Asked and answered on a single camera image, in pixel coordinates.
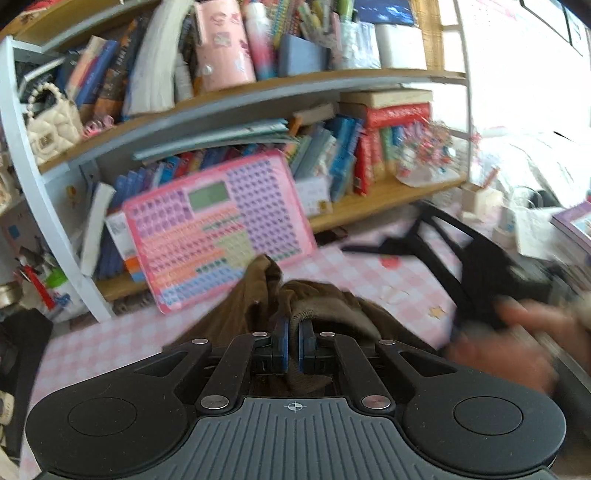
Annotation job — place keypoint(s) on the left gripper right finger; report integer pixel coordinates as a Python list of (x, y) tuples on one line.
[(307, 346)]

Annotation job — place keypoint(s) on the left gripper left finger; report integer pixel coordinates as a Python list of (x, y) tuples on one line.
[(281, 345)]

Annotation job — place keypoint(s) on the brown velvet garment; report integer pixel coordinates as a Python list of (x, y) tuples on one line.
[(262, 298)]

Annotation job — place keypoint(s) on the person's right hand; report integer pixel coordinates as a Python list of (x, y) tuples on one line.
[(514, 354)]

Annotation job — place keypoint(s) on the pink checkered table mat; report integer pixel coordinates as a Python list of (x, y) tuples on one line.
[(404, 287)]

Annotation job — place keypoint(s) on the pink learning tablet toy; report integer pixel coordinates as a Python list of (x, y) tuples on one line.
[(195, 236)]

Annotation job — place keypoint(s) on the colourful figurine ornament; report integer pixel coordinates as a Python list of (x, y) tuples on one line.
[(428, 157)]

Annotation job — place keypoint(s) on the white card box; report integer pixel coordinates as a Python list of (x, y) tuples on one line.
[(313, 193)]

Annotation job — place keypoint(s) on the red thick dictionary book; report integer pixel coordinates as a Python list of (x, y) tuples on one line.
[(378, 151)]

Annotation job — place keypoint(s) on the white wooden bookshelf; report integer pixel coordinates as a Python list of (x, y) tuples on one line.
[(66, 24)]

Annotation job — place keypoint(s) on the cream quilted pearl handbag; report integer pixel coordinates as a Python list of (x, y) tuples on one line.
[(54, 130)]

